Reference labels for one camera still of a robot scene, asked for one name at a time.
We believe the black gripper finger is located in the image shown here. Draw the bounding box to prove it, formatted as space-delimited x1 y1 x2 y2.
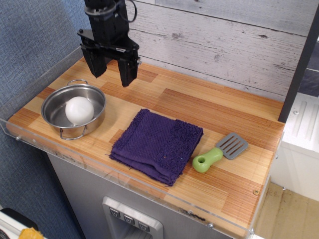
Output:
81 44 107 78
118 56 141 87

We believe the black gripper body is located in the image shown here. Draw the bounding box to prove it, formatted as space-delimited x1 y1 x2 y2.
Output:
78 7 139 60

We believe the white egg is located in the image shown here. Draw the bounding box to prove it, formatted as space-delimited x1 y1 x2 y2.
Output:
65 97 94 125

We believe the small steel pot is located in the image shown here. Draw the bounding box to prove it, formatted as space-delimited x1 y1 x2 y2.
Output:
41 79 107 140

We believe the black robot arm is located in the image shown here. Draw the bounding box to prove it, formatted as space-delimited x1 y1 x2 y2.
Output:
78 0 140 87

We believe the folded purple cloth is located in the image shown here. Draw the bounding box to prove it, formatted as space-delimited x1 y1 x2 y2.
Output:
110 109 203 186

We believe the green grey toy spatula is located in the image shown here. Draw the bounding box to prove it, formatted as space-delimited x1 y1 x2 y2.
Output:
192 132 249 173

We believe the grey toy fridge cabinet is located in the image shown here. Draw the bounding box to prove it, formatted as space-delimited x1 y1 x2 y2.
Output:
48 154 228 239

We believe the silver dispenser button panel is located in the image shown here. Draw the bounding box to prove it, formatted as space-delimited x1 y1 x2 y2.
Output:
102 196 164 239

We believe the yellow object at corner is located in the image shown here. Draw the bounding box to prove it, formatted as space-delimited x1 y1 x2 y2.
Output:
18 228 44 239

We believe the white toy sink unit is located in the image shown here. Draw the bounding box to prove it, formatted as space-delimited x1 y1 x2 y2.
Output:
270 93 319 201

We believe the clear acrylic guard rail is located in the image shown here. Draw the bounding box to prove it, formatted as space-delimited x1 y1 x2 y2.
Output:
0 34 285 237

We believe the right dark grey post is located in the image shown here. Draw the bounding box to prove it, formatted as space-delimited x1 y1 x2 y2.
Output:
278 3 319 123

